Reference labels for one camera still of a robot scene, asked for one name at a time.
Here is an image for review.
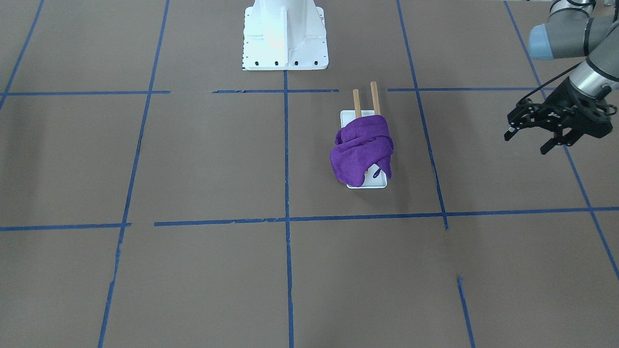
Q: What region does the wooden towel rack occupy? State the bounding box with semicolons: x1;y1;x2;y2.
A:
340;81;388;189

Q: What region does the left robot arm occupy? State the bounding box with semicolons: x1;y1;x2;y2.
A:
504;0;619;154

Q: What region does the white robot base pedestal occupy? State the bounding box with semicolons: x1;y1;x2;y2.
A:
242;0;329;71

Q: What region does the purple towel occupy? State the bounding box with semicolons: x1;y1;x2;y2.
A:
329;115;395;187

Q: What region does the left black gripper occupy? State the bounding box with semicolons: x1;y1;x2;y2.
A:
504;78;613;156

